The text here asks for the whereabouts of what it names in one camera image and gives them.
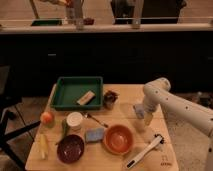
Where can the red apple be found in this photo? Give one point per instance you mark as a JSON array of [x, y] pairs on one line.
[[47, 119]]

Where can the metal spoon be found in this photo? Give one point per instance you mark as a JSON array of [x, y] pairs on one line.
[[87, 115]]

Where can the white lidded jar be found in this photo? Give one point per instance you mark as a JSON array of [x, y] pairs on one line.
[[74, 120]]

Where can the purple bowl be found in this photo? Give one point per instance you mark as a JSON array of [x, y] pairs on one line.
[[70, 149]]

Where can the yellow corn cob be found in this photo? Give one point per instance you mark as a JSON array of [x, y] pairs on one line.
[[43, 146]]

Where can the light blue towel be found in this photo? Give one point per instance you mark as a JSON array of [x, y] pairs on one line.
[[138, 109]]

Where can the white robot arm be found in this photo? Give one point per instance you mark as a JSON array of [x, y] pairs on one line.
[[157, 92]]

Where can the blue sponge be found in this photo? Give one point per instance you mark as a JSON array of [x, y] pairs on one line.
[[94, 135]]

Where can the black chair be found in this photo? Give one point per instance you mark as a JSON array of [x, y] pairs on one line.
[[5, 115]]

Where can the wooden block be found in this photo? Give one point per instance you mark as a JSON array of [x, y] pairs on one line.
[[86, 98]]

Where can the dark small cup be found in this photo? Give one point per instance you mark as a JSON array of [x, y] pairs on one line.
[[109, 99]]

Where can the orange bowl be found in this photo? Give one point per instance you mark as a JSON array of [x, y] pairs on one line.
[[118, 139]]

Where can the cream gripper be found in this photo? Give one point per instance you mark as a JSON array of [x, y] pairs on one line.
[[148, 118]]

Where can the green plastic tray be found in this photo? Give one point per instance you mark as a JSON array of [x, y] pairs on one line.
[[69, 90]]

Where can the white dish brush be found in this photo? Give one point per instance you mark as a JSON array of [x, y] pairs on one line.
[[154, 143]]

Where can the green tray in background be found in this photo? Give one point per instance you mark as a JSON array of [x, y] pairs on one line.
[[46, 23]]

